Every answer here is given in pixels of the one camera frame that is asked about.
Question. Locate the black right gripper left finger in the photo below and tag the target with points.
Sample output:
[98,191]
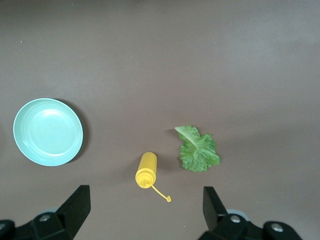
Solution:
[75,207]

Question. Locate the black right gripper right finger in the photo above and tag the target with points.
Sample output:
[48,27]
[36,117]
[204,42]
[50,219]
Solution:
[212,207]

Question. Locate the green lettuce leaf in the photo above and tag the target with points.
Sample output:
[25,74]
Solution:
[197,152]

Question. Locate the yellow squeeze bottle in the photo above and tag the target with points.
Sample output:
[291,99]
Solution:
[147,167]

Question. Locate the mint green plate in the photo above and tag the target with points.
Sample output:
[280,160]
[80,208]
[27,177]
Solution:
[47,132]

